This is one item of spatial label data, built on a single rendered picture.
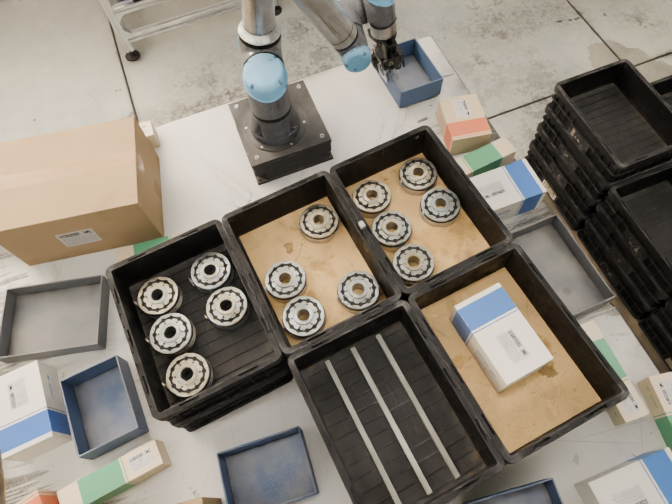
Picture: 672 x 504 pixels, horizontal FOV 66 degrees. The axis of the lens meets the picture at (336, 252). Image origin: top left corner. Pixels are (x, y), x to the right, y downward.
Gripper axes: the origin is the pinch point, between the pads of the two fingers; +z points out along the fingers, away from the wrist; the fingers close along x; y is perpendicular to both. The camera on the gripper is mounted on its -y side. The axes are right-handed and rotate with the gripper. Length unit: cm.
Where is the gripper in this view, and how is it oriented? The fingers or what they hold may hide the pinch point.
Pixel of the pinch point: (387, 74)
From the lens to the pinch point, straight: 178.9
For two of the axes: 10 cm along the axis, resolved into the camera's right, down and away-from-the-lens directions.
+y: 3.3, 8.4, -4.3
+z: 1.8, 3.9, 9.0
